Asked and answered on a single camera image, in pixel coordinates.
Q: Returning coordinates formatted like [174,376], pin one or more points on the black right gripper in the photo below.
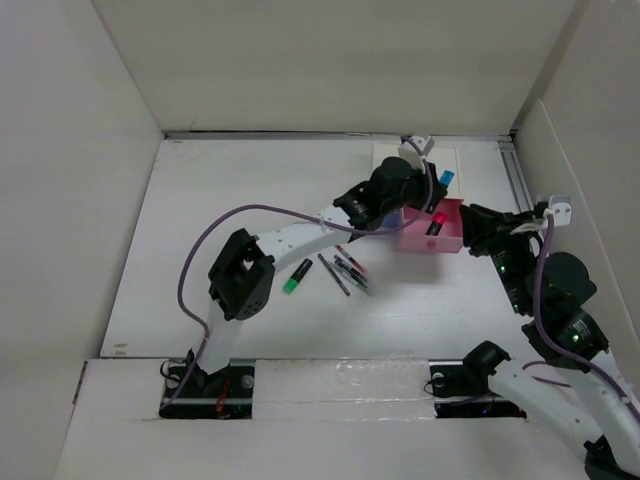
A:
[479,223]

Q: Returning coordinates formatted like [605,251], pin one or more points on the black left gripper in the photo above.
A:
[423,186]

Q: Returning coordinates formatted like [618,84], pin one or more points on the pink drawer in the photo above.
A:
[440,232]

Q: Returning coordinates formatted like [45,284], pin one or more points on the blue cap highlighter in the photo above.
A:
[446,178]

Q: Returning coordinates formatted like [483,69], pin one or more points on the pink cap highlighter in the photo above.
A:
[438,221]

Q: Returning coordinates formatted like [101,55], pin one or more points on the green cap highlighter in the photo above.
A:
[296,277]

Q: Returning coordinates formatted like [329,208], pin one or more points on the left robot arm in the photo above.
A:
[241,277]

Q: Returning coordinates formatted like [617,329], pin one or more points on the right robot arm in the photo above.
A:
[551,288]

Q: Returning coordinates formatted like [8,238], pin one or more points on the white mini drawer cabinet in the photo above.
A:
[444,159]

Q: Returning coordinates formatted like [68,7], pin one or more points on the red gel pen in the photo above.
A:
[358,266]

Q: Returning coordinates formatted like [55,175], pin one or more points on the black gel pen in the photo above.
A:
[334,275]

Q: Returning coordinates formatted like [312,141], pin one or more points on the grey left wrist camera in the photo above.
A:
[414,149]

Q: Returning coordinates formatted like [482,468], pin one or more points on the aluminium rail right side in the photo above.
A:
[515,176]

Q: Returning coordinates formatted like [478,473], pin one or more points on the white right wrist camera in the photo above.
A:
[558,207]

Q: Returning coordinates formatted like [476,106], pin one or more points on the aluminium rail back edge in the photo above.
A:
[276,135]

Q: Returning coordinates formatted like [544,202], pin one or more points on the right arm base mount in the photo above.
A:
[460,387]

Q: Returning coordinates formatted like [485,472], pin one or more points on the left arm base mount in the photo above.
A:
[225,395]

